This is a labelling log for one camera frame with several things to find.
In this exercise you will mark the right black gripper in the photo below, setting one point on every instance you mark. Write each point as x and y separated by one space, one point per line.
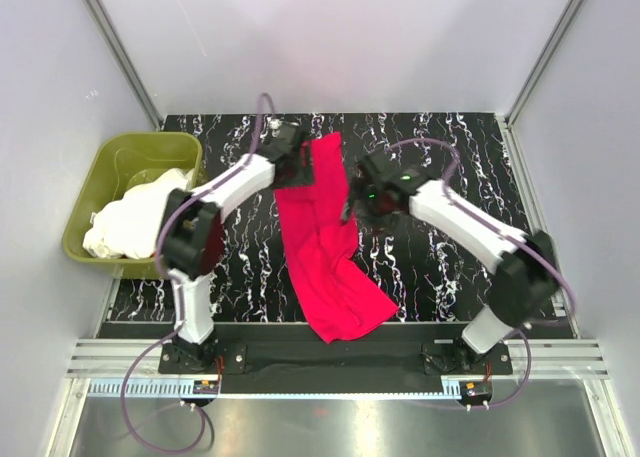
359 191

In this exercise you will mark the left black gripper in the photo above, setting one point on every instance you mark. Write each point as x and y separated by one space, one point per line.
305 177

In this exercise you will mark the pink t shirt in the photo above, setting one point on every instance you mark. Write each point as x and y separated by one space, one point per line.
339 301

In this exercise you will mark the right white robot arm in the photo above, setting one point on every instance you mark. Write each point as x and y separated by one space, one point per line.
523 266

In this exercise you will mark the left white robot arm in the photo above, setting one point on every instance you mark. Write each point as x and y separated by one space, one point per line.
190 241

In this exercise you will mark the olive green plastic tub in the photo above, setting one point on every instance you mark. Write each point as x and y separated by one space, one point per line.
121 163

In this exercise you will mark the white t shirt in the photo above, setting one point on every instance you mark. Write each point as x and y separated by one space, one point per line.
128 227

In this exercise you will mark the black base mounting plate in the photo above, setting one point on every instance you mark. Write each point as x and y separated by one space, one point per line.
290 359

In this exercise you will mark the right orange connector box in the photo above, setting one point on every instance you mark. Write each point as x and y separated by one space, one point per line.
476 393

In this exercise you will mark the orange connector box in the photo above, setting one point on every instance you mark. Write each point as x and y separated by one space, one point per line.
206 386
476 393

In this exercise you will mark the left orange connector box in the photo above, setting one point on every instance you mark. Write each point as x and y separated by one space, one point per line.
206 386

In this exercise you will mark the aluminium frame rail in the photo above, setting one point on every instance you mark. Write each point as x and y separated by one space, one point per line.
131 368

